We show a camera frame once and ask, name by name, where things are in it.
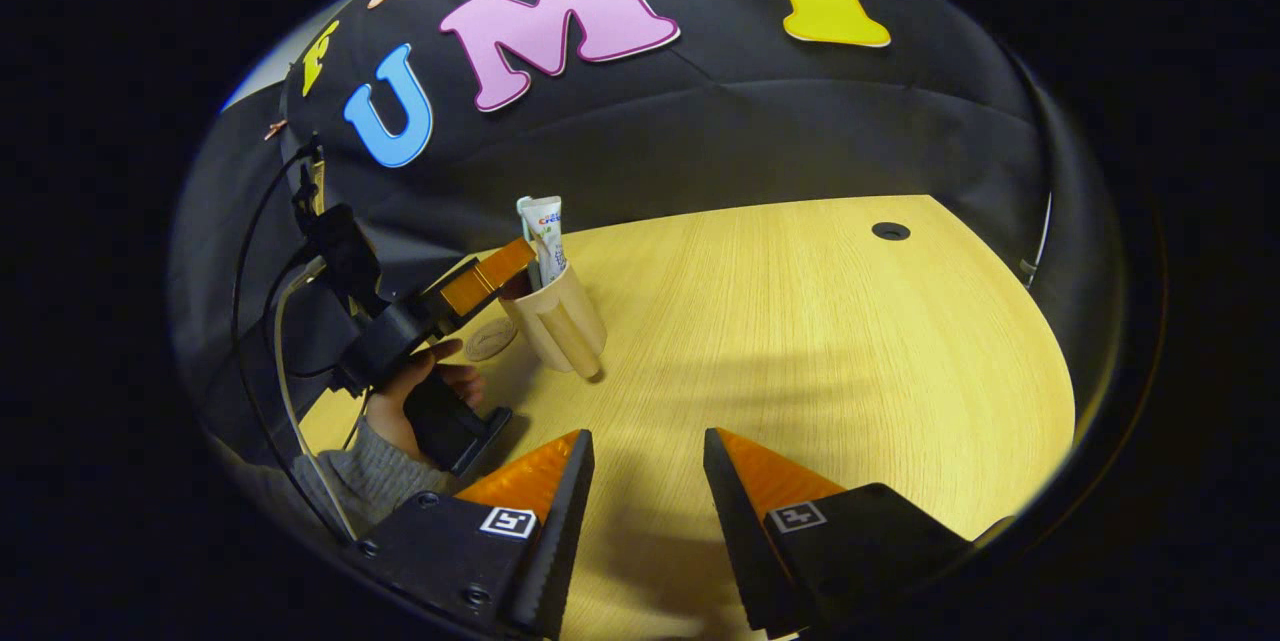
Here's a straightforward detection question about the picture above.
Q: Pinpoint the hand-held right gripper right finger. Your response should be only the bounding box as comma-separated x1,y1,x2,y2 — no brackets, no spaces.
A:
703,427,976,637

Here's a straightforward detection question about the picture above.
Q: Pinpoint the white cable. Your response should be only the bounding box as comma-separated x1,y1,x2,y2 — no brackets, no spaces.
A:
1019,191,1054,288

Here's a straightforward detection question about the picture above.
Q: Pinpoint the wooden desktop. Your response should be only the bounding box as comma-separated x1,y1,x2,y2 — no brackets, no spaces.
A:
300,194,1077,641

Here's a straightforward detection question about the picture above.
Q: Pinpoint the black backdrop cloth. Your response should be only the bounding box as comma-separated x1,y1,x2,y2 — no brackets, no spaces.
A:
170,0,1126,462

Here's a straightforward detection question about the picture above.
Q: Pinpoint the beige cup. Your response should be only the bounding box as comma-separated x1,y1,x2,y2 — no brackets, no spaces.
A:
500,261,609,383

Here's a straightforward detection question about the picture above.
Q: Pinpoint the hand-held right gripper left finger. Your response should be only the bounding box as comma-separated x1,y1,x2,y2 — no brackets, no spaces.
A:
355,429,596,640

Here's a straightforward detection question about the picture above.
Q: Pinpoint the black cable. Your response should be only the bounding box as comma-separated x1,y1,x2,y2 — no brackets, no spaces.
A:
231,136,353,544

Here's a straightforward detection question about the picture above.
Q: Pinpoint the round brown coaster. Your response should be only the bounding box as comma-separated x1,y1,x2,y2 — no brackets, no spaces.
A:
463,318,519,363

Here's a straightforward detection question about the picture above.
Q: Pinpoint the grey cable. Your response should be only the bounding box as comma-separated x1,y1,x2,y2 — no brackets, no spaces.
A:
272,256,359,542

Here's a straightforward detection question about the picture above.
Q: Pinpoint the white toothpaste tube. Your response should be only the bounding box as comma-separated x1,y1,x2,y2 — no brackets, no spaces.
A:
518,196,570,290

